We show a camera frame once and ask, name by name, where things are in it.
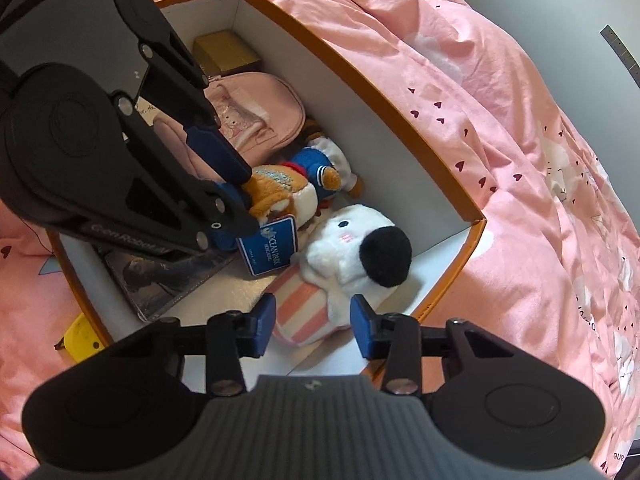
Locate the small gold gift box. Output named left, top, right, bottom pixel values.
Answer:
left=192, top=29, right=262, bottom=78

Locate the bear plush with blue tag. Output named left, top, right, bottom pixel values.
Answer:
left=238, top=132, right=362, bottom=276

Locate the illustrated card pack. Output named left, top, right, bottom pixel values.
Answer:
left=93, top=246, right=235, bottom=323

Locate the pink mini backpack pouch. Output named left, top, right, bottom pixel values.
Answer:
left=153, top=72, right=306, bottom=182

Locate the white dog plush striped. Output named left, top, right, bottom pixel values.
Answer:
left=266, top=204, right=412, bottom=347

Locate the yellow tape measure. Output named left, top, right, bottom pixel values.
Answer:
left=54, top=313, right=104, bottom=363

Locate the orange cardboard storage box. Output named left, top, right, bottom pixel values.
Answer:
left=48, top=0, right=486, bottom=389

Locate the pink patterned duvet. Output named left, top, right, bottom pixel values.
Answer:
left=0, top=0, right=640, bottom=480

